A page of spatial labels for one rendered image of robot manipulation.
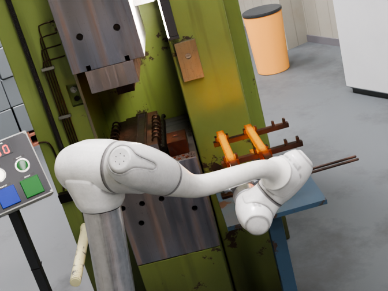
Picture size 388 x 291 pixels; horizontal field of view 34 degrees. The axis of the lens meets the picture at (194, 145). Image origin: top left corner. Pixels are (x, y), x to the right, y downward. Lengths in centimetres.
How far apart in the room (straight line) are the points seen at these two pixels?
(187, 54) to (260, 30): 358
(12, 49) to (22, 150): 43
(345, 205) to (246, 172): 213
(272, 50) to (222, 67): 358
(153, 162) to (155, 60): 160
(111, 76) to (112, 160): 113
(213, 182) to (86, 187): 35
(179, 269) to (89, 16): 117
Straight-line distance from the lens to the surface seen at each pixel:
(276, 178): 186
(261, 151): 232
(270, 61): 631
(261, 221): 190
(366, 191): 396
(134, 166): 145
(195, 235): 279
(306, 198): 253
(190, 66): 268
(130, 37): 252
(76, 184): 160
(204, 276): 291
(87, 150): 157
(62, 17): 253
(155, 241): 280
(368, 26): 509
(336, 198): 394
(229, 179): 173
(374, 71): 520
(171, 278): 290
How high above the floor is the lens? 196
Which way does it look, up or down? 23 degrees down
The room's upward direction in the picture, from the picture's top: 15 degrees counter-clockwise
